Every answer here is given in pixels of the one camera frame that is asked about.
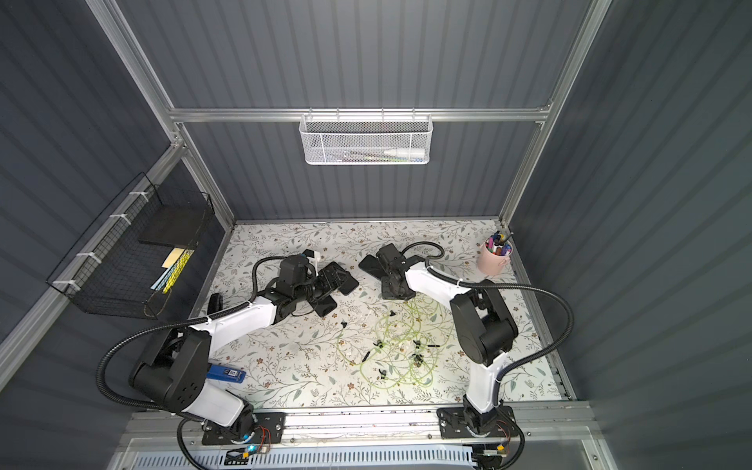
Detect green wired earphones tangle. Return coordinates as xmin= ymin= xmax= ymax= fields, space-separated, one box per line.
xmin=335 ymin=294 xmax=454 ymax=391

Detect blue-edged black smartphone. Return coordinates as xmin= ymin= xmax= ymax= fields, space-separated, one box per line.
xmin=316 ymin=262 xmax=360 ymax=296

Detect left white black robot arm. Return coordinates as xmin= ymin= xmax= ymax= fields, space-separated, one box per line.
xmin=129 ymin=251 xmax=352 ymax=435

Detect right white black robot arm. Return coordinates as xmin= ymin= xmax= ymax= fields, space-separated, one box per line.
xmin=360 ymin=244 xmax=519 ymax=436

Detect pink pen cup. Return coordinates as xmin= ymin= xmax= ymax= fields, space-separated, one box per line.
xmin=477 ymin=231 xmax=514 ymax=276

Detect blue device at table edge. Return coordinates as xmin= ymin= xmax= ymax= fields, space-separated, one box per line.
xmin=206 ymin=364 xmax=246 ymax=384

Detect yellow sticky notes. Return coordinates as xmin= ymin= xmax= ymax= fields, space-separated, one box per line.
xmin=162 ymin=248 xmax=185 ymax=269

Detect black notebook in basket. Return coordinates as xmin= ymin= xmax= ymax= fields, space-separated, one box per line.
xmin=137 ymin=206 xmax=212 ymax=249

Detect white marker in basket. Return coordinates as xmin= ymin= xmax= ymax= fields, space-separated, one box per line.
xmin=383 ymin=148 xmax=426 ymax=161

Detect right black corrugated cable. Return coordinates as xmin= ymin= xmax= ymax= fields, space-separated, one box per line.
xmin=400 ymin=240 xmax=575 ymax=377

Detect black corrugated cable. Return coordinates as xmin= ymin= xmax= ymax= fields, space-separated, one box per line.
xmin=400 ymin=240 xmax=575 ymax=377
xmin=95 ymin=298 xmax=251 ymax=410

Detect left black corrugated cable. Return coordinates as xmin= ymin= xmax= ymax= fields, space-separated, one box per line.
xmin=95 ymin=298 xmax=251 ymax=410

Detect white wire mesh basket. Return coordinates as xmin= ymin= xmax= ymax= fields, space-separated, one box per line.
xmin=299 ymin=116 xmax=434 ymax=166

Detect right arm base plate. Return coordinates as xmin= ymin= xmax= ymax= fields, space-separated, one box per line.
xmin=437 ymin=405 xmax=520 ymax=441

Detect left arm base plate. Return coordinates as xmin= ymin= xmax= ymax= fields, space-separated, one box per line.
xmin=202 ymin=412 xmax=287 ymax=446

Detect black wire wall basket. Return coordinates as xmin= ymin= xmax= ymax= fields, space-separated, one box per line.
xmin=47 ymin=174 xmax=215 ymax=320

